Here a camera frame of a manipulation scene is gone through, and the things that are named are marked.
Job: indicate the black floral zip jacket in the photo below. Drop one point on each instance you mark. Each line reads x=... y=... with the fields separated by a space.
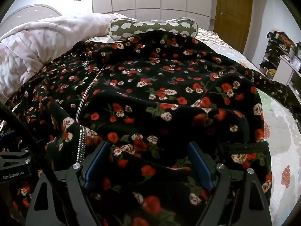
x=150 y=98

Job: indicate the round white headboard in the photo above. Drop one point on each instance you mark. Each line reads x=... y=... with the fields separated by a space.
x=28 y=14

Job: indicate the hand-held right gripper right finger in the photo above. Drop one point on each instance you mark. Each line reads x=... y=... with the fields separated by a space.
x=199 y=167

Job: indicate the green pillow with white print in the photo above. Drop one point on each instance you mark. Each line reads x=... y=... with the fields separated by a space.
x=145 y=27

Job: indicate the white cabinet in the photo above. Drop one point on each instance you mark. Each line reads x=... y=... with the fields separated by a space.
x=285 y=75

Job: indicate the heart patchwork quilt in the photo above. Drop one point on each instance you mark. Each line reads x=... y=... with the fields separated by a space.
x=282 y=146

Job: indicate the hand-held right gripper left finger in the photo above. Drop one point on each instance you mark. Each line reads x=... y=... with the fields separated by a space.
x=93 y=169

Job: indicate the pink fluffy blanket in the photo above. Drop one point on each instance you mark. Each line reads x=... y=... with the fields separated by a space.
x=35 y=44

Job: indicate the brown wooden door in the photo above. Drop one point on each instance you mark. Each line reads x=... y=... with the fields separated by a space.
x=232 y=14

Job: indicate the cluttered open shelf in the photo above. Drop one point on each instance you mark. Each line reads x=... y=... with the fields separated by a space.
x=274 y=51

